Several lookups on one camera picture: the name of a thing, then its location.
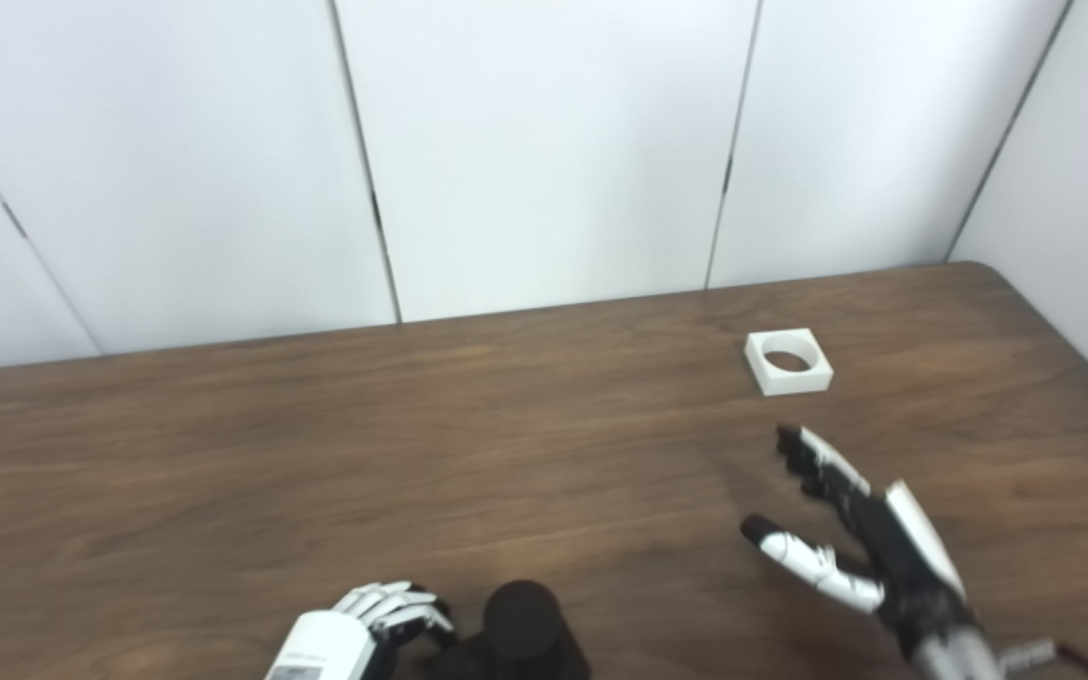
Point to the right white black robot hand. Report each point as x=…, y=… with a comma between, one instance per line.
x=903, y=557

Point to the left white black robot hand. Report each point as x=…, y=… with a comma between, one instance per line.
x=327, y=647

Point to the black peg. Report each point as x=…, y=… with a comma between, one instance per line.
x=520, y=628

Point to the white square piece with hole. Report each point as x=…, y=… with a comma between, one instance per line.
x=794, y=382

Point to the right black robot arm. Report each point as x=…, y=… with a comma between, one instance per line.
x=964, y=659

